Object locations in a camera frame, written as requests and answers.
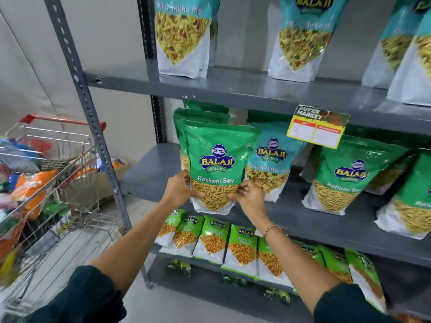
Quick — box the person's left hand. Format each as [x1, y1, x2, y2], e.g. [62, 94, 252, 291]
[161, 170, 206, 210]

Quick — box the person's right hand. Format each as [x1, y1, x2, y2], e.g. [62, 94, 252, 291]
[226, 180, 269, 226]

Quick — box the green sev snack packet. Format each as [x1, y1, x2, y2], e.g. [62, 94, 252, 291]
[374, 151, 431, 240]
[302, 135, 410, 216]
[183, 100, 230, 115]
[365, 154, 419, 196]
[184, 124, 259, 216]
[173, 108, 231, 172]

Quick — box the person's left forearm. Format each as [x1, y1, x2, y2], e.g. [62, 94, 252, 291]
[89, 198, 176, 297]

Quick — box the person's right forearm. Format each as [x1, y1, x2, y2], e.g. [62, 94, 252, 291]
[256, 217, 341, 314]

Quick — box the row of small green pouches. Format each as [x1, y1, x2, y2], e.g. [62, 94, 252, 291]
[154, 209, 388, 314]

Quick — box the teal mix snack packet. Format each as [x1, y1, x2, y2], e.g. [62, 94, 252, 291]
[153, 0, 221, 79]
[267, 0, 351, 83]
[362, 0, 429, 90]
[245, 122, 308, 203]
[387, 9, 431, 107]

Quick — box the brown cardboard box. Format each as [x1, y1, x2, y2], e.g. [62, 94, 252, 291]
[60, 158, 131, 206]

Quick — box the yellow shelf price tag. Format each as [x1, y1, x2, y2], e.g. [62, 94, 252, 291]
[286, 104, 351, 150]

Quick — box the grey metal shelf rack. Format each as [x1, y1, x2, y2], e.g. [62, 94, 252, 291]
[43, 0, 431, 323]

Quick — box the dark green left sleeve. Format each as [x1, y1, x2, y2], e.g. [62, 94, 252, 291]
[18, 265, 127, 323]

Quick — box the dark green sleeve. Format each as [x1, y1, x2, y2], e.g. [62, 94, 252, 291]
[313, 282, 399, 323]
[18, 265, 127, 323]

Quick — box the dark green right sleeve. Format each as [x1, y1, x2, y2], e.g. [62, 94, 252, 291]
[313, 282, 399, 323]

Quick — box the orange snack bag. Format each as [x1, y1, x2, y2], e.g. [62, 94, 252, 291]
[11, 169, 58, 222]

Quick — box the blue plastic bag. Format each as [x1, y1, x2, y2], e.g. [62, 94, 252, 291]
[0, 139, 45, 172]

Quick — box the gold bead bracelet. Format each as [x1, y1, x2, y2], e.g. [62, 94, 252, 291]
[263, 224, 283, 240]

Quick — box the metal shopping cart red handle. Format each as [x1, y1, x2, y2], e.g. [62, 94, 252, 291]
[0, 113, 126, 315]

